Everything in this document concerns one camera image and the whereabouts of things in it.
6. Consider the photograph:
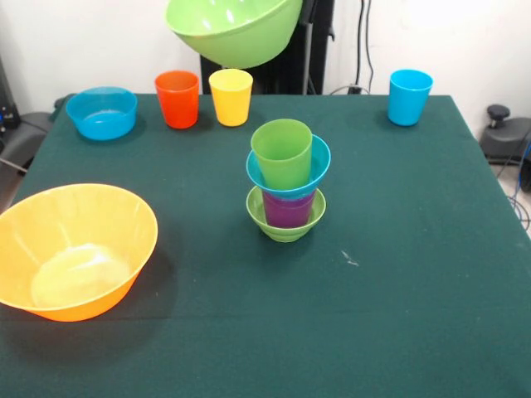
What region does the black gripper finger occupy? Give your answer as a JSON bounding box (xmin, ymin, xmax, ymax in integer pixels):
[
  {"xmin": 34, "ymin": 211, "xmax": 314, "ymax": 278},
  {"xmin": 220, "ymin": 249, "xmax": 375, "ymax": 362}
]
[{"xmin": 301, "ymin": 0, "xmax": 319, "ymax": 25}]

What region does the large green bowl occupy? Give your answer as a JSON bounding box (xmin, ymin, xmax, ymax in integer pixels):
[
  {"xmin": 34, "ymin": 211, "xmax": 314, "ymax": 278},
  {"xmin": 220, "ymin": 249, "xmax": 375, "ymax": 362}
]
[{"xmin": 164, "ymin": 0, "xmax": 304, "ymax": 70}]

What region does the green cup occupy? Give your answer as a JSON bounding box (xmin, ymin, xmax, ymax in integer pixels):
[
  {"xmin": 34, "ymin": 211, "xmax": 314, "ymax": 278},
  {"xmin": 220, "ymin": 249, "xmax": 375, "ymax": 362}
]
[{"xmin": 250, "ymin": 118, "xmax": 314, "ymax": 190}]

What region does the small cyan bowl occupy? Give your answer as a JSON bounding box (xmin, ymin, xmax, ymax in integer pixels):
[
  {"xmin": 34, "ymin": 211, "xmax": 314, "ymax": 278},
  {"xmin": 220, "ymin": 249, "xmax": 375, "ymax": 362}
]
[{"xmin": 246, "ymin": 134, "xmax": 333, "ymax": 198}]

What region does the purple cup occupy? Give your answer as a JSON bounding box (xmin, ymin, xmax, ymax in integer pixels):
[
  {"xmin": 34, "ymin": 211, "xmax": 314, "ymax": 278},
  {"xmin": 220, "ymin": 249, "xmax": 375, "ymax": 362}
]
[{"xmin": 261, "ymin": 189, "xmax": 316, "ymax": 228}]

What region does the small green bowl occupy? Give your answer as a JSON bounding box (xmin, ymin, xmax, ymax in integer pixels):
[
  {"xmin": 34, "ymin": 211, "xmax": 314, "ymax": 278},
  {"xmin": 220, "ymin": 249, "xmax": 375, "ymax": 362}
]
[{"xmin": 246, "ymin": 184, "xmax": 327, "ymax": 243}]

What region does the large blue bowl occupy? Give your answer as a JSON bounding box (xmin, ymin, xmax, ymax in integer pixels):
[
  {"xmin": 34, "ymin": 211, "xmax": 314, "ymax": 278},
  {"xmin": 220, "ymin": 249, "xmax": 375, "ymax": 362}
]
[{"xmin": 65, "ymin": 85, "xmax": 139, "ymax": 141}]

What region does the yellow cup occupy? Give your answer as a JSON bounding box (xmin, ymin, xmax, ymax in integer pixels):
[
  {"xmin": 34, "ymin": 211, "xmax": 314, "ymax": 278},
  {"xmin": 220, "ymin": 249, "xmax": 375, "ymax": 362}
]
[{"xmin": 208, "ymin": 68, "xmax": 254, "ymax": 127}]

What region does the blue cup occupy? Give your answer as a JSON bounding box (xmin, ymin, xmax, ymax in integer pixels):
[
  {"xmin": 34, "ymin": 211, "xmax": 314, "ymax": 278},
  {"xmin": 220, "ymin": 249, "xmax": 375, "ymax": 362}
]
[{"xmin": 388, "ymin": 69, "xmax": 435, "ymax": 127}]

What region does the red-orange cup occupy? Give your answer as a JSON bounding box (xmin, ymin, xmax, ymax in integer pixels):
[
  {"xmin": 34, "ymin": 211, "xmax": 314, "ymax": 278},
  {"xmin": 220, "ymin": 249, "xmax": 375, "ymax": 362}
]
[{"xmin": 154, "ymin": 70, "xmax": 201, "ymax": 129}]

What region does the grey base with black knob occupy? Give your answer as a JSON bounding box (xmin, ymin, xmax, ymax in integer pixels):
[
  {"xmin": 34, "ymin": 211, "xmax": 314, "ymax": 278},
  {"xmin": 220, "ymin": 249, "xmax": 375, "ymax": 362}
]
[{"xmin": 480, "ymin": 104, "xmax": 531, "ymax": 167}]

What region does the dark green tablecloth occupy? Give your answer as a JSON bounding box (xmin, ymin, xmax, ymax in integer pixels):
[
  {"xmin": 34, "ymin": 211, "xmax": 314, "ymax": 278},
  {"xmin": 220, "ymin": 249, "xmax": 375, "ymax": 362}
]
[{"xmin": 0, "ymin": 93, "xmax": 531, "ymax": 398}]

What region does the grey floor base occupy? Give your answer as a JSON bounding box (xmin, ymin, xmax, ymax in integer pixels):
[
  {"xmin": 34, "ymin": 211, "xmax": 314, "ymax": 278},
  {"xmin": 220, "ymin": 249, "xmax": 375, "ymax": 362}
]
[{"xmin": 0, "ymin": 111, "xmax": 51, "ymax": 172}]

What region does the black equipment box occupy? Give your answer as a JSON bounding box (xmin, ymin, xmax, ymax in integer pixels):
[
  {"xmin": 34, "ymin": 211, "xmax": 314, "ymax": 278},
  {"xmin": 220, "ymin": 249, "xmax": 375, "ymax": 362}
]
[{"xmin": 0, "ymin": 57, "xmax": 22, "ymax": 129}]

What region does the large orange bowl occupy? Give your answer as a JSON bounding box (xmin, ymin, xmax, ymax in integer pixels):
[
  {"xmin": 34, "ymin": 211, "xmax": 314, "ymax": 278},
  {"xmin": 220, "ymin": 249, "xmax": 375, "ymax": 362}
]
[{"xmin": 0, "ymin": 183, "xmax": 159, "ymax": 323}]

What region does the black hanging cable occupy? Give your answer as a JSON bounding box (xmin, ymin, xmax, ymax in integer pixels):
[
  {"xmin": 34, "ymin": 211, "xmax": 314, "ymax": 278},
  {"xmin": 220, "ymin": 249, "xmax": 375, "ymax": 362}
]
[{"xmin": 358, "ymin": 0, "xmax": 374, "ymax": 86}]

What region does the grey cable behind table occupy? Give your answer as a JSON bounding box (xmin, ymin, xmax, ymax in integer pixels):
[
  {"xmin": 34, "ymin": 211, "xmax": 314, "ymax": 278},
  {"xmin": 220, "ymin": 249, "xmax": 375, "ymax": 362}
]
[{"xmin": 329, "ymin": 84, "xmax": 372, "ymax": 96}]

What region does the blue cable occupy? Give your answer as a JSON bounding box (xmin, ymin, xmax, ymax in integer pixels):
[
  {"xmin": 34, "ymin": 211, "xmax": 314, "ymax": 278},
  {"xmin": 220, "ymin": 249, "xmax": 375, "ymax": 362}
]
[{"xmin": 516, "ymin": 140, "xmax": 531, "ymax": 233}]

